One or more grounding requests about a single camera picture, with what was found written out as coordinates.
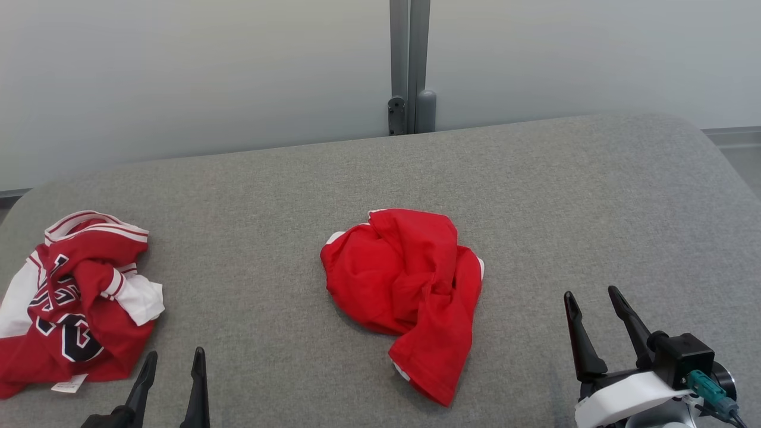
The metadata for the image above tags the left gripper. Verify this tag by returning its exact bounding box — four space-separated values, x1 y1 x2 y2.
80 347 210 428

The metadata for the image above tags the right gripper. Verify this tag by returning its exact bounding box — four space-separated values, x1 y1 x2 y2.
564 286 699 428

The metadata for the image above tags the red garment with white trim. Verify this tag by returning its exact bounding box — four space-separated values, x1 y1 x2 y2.
320 208 485 408

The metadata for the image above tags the red white numbered jersey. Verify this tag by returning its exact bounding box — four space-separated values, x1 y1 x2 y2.
0 210 165 399

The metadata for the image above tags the cable with teal connector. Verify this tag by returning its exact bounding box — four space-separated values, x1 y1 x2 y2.
687 370 749 428

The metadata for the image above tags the grey metal partition post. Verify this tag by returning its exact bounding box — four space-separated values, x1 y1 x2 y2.
388 0 438 136

